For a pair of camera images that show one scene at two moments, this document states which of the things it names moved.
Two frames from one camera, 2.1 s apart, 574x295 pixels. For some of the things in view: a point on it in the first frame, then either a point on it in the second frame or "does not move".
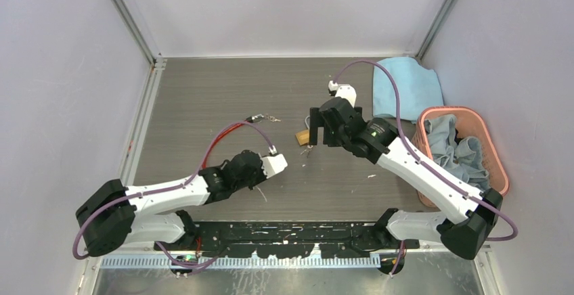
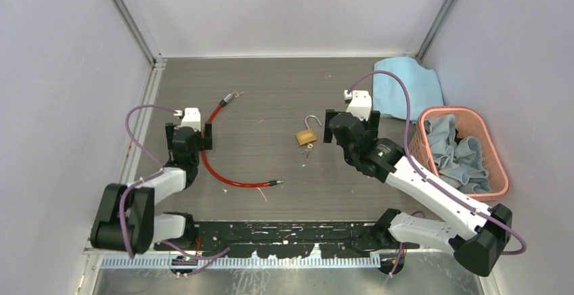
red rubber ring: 204,164 to 212,115
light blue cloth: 420,89 does not move
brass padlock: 303,137 does not move
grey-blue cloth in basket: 464,157 does not move
